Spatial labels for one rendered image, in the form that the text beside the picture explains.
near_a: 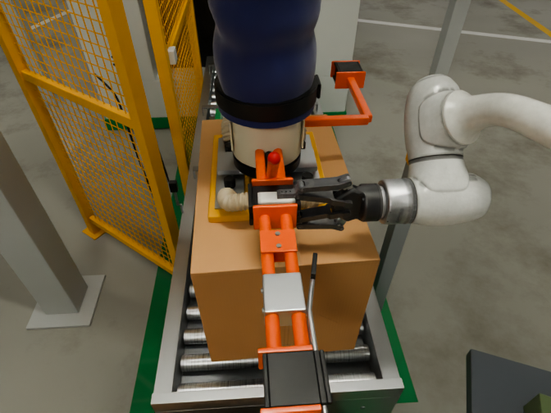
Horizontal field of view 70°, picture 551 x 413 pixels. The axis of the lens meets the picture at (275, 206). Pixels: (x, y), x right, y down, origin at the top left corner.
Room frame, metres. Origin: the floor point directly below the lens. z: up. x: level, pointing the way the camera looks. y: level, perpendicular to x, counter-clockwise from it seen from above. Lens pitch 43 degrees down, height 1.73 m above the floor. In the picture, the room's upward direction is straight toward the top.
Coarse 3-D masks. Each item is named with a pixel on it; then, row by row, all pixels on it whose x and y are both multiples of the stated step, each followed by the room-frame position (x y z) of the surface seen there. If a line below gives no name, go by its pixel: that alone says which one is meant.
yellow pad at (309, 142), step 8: (312, 136) 0.96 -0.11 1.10; (304, 144) 0.88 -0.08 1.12; (312, 144) 0.92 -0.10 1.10; (320, 168) 0.81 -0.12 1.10; (288, 176) 0.78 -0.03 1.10; (296, 176) 0.77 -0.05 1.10; (304, 176) 0.74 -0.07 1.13; (312, 176) 0.74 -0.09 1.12; (320, 176) 0.78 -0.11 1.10; (304, 208) 0.66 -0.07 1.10
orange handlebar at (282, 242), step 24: (360, 96) 0.97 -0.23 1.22; (312, 120) 0.85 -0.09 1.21; (336, 120) 0.85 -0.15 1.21; (360, 120) 0.86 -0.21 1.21; (264, 168) 0.66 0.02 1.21; (264, 216) 0.51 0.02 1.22; (288, 216) 0.51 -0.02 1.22; (264, 240) 0.45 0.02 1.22; (288, 240) 0.45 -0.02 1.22; (264, 264) 0.40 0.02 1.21; (288, 264) 0.40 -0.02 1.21
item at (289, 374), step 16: (272, 352) 0.24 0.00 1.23; (288, 352) 0.24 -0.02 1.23; (304, 352) 0.24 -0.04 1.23; (272, 368) 0.22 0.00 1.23; (288, 368) 0.22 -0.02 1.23; (304, 368) 0.22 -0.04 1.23; (272, 384) 0.20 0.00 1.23; (288, 384) 0.20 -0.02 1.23; (304, 384) 0.20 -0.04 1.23; (272, 400) 0.18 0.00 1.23; (288, 400) 0.18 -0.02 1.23; (304, 400) 0.18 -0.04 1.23; (320, 400) 0.18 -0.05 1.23
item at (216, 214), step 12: (216, 144) 0.92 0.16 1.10; (228, 144) 0.88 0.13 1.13; (216, 156) 0.86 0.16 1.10; (216, 168) 0.80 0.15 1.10; (216, 180) 0.76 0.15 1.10; (228, 180) 0.73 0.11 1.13; (240, 180) 0.76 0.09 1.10; (216, 192) 0.71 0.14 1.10; (240, 192) 0.71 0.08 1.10; (216, 204) 0.67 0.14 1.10; (216, 216) 0.63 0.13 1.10; (228, 216) 0.64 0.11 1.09; (240, 216) 0.64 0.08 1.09
